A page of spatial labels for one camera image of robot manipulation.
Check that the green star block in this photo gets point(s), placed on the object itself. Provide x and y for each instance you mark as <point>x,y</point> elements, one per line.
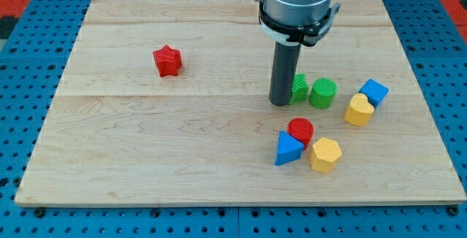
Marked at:
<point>299,89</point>

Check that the red circle block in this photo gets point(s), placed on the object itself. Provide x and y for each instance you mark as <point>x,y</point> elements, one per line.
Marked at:
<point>302,130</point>

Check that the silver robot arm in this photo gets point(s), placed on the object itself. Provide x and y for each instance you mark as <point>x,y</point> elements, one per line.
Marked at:
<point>296,22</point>

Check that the wooden board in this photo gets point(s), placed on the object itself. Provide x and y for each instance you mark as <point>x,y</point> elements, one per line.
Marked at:
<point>119,135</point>

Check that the blue cube block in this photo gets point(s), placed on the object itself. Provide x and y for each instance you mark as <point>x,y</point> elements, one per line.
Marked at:
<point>374,91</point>

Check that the yellow hexagon block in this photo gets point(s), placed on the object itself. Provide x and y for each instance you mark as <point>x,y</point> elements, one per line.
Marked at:
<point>324,155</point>

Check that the red star block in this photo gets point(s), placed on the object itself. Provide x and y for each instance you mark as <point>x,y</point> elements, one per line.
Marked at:
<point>168,61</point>

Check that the blue triangle block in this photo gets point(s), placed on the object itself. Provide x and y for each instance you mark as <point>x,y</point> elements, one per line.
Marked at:
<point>288,149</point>

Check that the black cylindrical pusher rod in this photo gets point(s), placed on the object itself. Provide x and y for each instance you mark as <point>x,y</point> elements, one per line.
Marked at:
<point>283,71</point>

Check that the yellow heart block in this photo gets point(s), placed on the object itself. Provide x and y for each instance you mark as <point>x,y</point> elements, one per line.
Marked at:
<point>359,110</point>

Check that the green circle block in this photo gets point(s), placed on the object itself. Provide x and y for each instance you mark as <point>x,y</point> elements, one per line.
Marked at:
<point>323,93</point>

